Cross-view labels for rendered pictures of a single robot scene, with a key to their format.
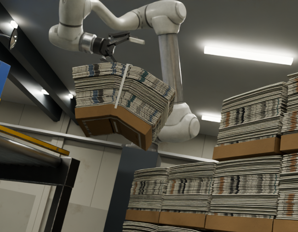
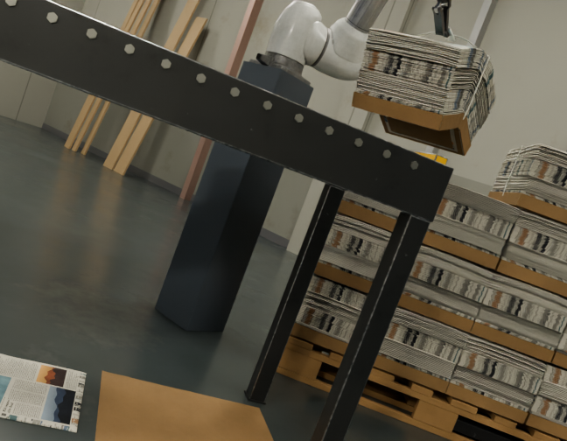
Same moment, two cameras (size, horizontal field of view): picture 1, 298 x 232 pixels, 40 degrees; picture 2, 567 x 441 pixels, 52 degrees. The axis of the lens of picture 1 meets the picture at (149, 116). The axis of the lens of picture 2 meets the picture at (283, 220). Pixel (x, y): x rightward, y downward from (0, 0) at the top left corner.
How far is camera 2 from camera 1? 213 cm
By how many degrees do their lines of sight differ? 65
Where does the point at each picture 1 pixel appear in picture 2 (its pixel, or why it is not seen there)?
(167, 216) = (433, 238)
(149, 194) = not seen: hidden behind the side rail
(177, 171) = (454, 192)
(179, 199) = (456, 226)
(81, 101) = (446, 102)
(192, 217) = (478, 254)
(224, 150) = (536, 204)
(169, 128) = (344, 63)
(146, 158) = (301, 94)
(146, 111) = (473, 125)
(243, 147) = (562, 213)
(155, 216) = not seen: hidden behind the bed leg
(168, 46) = not seen: outside the picture
